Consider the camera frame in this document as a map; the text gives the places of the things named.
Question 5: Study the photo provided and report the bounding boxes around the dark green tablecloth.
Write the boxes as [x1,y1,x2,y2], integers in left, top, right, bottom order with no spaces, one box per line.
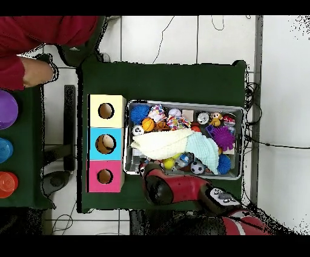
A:
[77,54,248,214]

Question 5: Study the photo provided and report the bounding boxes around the person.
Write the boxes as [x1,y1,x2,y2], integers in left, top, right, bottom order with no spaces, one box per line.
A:
[0,15,107,92]

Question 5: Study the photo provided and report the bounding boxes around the white toy baseball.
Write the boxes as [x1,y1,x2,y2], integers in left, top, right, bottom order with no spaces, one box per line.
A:
[167,107,182,118]

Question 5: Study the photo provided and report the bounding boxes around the orange toy basketball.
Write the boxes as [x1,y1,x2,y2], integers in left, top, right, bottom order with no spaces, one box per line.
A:
[141,117,156,132]

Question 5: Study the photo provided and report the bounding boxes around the grey floor cable cover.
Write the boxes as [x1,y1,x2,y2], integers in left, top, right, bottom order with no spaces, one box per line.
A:
[249,15,264,204]

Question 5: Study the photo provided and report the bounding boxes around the tangled black cable bundle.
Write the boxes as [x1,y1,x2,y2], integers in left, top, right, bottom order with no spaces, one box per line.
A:
[243,81,263,156]

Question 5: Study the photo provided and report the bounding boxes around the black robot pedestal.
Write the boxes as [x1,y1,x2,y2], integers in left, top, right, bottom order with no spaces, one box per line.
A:
[129,209,223,236]

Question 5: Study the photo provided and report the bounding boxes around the blue fuzzy ball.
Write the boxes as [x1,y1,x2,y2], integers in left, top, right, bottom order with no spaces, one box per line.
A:
[130,104,151,125]
[217,153,232,175]

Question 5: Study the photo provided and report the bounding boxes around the crumpled polka-dot paper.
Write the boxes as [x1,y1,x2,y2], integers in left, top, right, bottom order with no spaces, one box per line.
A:
[165,115,191,130]
[148,104,168,123]

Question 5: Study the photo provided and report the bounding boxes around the long black floor cable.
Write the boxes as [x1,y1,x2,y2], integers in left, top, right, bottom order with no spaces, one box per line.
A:
[244,135,310,150]

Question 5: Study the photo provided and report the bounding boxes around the mint green cloth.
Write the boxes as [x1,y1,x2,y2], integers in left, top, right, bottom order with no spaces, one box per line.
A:
[185,132,220,175]

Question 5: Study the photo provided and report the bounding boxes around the looped black floor cable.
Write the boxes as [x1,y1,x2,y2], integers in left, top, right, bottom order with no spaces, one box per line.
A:
[211,15,225,32]

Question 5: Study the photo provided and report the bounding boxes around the purple plastic bowl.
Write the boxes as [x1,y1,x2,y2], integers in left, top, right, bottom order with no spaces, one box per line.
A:
[0,89,19,130]

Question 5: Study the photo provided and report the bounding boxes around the purple spiky ball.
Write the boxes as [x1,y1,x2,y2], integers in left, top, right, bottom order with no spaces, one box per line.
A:
[210,125,236,152]

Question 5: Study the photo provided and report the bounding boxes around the orange plastic bowl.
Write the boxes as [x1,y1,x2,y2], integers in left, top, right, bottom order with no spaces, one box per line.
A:
[0,171,19,199]

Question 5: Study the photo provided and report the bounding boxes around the blue plastic bowl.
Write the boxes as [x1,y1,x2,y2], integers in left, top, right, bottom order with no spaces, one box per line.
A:
[0,137,14,164]

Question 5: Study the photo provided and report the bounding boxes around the wooden three-hole sorting box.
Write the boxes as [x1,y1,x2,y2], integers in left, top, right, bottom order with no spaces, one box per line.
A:
[86,94,127,193]

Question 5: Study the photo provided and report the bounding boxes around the thin black floor cable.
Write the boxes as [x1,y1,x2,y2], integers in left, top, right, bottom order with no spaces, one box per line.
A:
[152,15,176,64]

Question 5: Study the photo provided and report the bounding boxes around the dark green side-table cloth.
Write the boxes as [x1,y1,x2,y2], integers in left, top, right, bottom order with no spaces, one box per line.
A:
[0,54,56,209]

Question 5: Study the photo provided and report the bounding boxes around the silver mesh bin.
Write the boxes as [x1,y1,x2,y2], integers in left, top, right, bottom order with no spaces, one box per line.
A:
[123,99,244,181]

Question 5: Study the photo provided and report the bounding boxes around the cream cloth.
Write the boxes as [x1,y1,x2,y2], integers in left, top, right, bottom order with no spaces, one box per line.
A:
[130,128,194,161]

